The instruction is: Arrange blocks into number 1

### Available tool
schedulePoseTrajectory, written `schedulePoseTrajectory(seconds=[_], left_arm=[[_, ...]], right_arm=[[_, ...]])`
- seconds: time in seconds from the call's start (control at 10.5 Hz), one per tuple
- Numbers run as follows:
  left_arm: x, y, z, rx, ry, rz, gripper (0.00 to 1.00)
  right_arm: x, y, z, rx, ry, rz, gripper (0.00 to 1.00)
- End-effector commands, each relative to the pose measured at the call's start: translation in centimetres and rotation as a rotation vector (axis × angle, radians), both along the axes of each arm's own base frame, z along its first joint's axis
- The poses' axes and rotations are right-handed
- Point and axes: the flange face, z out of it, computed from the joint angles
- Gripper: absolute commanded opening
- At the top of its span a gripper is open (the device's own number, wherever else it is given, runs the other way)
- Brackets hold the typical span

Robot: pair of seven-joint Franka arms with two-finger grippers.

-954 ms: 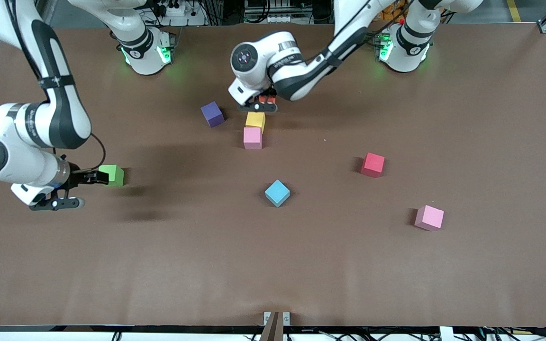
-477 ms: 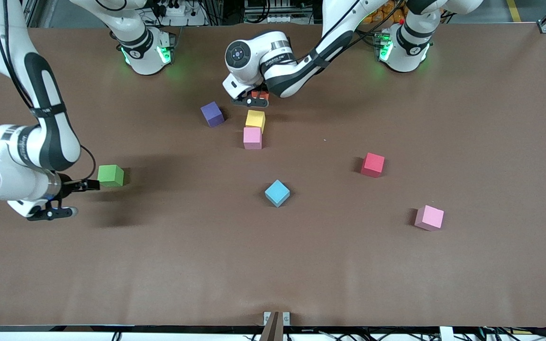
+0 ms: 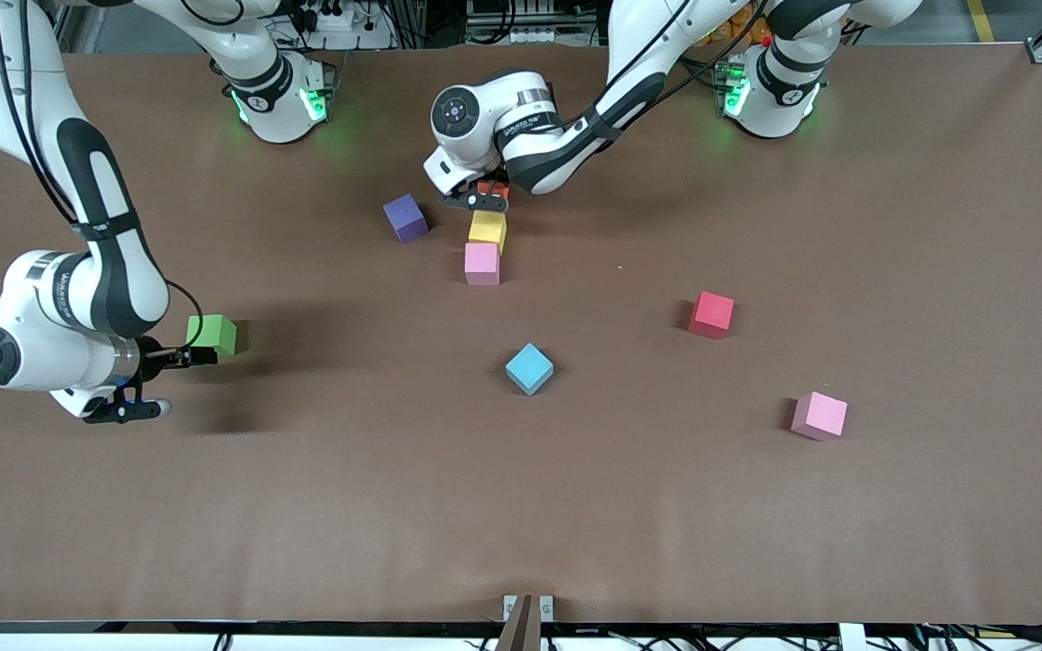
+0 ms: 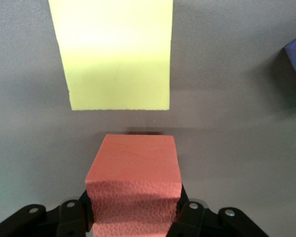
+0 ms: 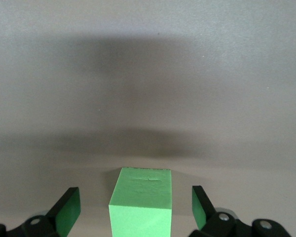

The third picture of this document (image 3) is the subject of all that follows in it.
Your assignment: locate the green foam cube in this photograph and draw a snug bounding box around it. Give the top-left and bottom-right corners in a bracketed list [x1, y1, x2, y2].
[186, 314, 239, 357]

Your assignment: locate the pink foam cube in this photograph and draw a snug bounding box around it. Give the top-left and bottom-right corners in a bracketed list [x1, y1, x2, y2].
[791, 391, 848, 443]
[464, 241, 502, 287]

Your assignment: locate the yellow foam cube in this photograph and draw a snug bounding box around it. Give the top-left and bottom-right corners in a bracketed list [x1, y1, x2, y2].
[469, 211, 508, 254]

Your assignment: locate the red foam cube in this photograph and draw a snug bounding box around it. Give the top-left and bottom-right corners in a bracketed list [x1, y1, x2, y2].
[688, 290, 736, 341]

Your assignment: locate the brown table mat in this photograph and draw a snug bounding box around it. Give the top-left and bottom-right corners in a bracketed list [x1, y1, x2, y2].
[0, 43, 1042, 627]

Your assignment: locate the purple foam cube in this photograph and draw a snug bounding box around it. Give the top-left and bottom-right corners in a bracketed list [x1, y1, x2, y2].
[383, 193, 431, 244]

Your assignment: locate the blue foam cube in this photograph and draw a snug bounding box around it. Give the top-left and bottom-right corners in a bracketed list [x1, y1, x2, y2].
[505, 342, 555, 397]

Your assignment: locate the white power strip with plugs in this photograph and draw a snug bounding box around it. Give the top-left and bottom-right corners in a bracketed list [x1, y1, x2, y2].
[295, 3, 373, 35]

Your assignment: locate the brown wooden strip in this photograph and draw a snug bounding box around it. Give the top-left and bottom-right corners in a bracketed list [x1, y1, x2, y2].
[496, 594, 545, 651]

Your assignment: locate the long white power strip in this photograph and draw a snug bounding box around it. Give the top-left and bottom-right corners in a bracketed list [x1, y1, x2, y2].
[467, 25, 596, 47]

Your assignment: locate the orange snack bag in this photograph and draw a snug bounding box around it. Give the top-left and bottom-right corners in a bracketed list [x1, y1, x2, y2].
[702, 0, 772, 48]

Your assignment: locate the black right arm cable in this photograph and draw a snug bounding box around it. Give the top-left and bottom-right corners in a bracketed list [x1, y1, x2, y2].
[164, 278, 206, 351]

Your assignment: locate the silver metal bracket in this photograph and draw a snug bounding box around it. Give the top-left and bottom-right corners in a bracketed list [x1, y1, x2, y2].
[502, 594, 555, 623]

